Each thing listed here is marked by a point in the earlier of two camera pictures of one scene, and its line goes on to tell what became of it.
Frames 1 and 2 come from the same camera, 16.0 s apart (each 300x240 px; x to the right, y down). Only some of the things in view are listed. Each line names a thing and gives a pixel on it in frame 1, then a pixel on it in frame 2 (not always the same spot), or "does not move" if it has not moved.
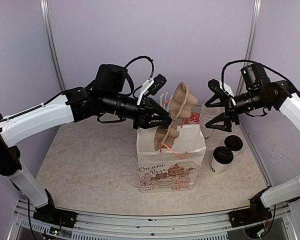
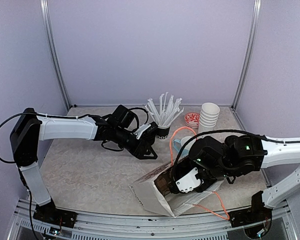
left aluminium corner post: x=46 y=11 does not move
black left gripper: x=147 y=107 -> x=139 y=154
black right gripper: x=231 y=108 -> x=189 y=165
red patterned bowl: x=194 y=118 does not move
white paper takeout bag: x=174 y=168 -> x=153 y=192
